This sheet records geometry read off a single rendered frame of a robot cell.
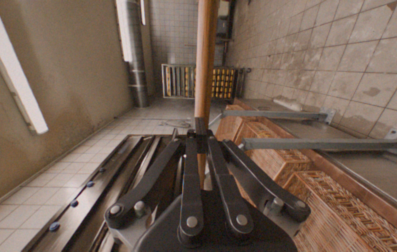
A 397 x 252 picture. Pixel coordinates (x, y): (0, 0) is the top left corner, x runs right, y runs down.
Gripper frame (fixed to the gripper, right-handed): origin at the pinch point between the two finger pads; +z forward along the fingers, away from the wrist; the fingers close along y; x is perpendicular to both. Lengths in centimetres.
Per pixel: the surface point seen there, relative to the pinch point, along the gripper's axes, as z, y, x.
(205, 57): 5.1, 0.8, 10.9
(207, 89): 4.9, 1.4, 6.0
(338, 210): 6, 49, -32
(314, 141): 34, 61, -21
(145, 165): 88, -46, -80
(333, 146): 33, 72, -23
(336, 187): 16, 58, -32
